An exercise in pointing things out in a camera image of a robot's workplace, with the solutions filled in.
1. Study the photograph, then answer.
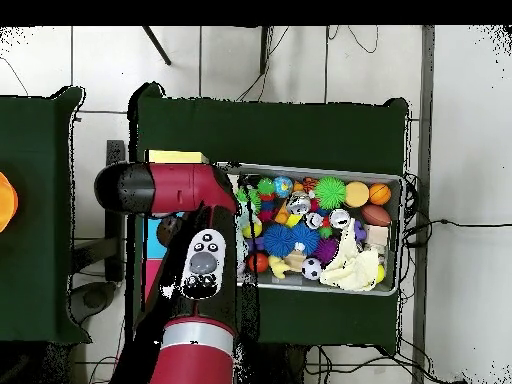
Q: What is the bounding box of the blue spiky ball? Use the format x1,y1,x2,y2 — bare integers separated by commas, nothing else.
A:
262,222,297,258

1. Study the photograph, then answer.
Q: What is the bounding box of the red orange ball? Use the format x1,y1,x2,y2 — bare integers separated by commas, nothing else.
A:
247,252,270,274

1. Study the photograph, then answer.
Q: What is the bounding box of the rainbow spiky caterpillar toy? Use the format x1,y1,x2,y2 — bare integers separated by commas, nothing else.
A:
255,177,277,223

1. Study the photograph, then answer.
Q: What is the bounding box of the green spiky ball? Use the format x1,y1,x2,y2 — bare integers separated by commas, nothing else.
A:
313,176,346,211

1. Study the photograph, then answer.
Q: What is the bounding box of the grey floor cable cover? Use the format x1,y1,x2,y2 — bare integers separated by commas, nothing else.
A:
411,25,436,384

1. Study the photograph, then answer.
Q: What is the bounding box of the dark green tablecloth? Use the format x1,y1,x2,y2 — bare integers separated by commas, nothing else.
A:
126,82,410,355
0,85,93,346

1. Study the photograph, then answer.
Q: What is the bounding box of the purple knobbly ball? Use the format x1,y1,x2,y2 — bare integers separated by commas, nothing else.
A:
313,236,340,264

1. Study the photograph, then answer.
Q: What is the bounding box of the black cable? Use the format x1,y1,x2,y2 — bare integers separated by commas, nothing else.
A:
403,217,512,249

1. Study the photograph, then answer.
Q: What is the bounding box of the globe print ball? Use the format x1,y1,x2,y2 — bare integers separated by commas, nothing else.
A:
272,175,294,199

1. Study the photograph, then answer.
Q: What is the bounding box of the orange plastic object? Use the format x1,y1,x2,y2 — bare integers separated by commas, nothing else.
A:
0,171,20,234

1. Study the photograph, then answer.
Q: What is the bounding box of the wire mesh bin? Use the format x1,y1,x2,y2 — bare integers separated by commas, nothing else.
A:
223,161,405,297

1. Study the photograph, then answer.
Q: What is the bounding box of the black tripod leg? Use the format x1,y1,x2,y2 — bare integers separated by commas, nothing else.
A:
258,25,271,75
141,25,172,66

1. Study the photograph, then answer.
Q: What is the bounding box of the wooden box with three holes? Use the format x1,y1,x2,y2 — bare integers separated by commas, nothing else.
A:
141,149,210,311

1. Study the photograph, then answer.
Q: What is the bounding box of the grey plastic foot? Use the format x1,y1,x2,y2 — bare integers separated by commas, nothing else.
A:
67,281,118,326

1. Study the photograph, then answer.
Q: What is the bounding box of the pale yellow knitted cloth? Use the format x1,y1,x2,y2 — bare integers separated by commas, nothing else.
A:
319,217,386,293

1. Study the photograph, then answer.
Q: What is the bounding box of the small soccer ball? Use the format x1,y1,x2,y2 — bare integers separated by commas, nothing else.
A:
300,257,324,281

